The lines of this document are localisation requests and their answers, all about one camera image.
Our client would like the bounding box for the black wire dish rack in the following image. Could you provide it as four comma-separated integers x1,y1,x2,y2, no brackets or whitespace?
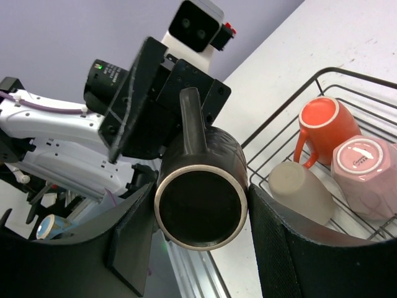
243,67,396,242

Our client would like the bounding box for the orange ceramic mug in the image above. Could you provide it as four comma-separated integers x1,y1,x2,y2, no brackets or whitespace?
293,96,361,168

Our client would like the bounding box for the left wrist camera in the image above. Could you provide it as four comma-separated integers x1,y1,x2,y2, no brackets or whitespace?
161,0,236,74

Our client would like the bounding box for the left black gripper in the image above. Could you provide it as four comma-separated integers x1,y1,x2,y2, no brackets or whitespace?
98,37,231,163

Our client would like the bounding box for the beige plastic tumbler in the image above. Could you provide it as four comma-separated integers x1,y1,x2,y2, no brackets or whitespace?
268,161,336,225

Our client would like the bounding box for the aluminium mounting rail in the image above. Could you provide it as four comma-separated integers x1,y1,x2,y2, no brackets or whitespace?
166,242,231,298

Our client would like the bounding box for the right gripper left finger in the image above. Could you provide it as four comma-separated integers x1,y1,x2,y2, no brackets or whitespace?
1,183,154,297

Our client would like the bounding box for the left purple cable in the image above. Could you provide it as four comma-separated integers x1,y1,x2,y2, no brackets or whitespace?
0,91,84,115

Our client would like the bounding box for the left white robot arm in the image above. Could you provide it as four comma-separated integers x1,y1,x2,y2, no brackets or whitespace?
1,34,231,201

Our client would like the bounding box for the dark brown ceramic mug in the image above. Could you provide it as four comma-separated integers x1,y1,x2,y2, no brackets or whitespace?
154,87,248,251

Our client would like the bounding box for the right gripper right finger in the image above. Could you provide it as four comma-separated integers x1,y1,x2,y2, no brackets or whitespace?
248,184,396,297

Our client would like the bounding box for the pink faceted ceramic mug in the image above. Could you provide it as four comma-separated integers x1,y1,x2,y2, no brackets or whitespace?
331,135,396,220

